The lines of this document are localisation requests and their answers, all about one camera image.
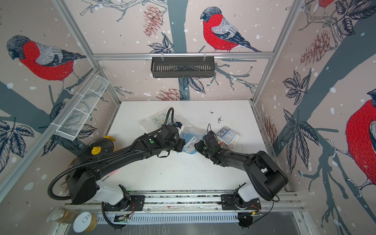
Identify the yellow pot black lid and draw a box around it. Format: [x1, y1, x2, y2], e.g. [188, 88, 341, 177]
[81, 136, 116, 159]

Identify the black hanging wire basket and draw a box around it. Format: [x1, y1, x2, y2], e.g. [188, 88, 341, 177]
[151, 56, 215, 78]

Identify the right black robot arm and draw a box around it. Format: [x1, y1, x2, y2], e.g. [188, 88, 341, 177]
[194, 131, 288, 210]

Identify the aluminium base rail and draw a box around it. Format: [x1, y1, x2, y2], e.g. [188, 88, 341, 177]
[64, 191, 304, 225]

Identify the black corrugated cable conduit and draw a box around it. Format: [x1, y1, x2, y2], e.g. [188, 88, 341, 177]
[47, 107, 174, 201]

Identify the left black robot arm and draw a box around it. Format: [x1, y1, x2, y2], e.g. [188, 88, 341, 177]
[66, 122, 185, 205]

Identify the grey patterned towel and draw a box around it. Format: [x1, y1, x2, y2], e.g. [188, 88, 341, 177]
[216, 126, 240, 149]

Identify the cream towel blue bunny print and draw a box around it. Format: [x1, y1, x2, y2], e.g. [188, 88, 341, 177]
[150, 111, 167, 128]

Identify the clear vacuum bag blue zipper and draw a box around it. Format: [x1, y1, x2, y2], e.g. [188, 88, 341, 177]
[146, 110, 209, 155]

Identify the white mesh wall shelf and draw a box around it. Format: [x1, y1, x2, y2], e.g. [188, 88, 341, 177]
[55, 75, 110, 141]

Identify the glass jar with metal lid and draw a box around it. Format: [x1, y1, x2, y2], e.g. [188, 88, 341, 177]
[46, 207, 79, 224]

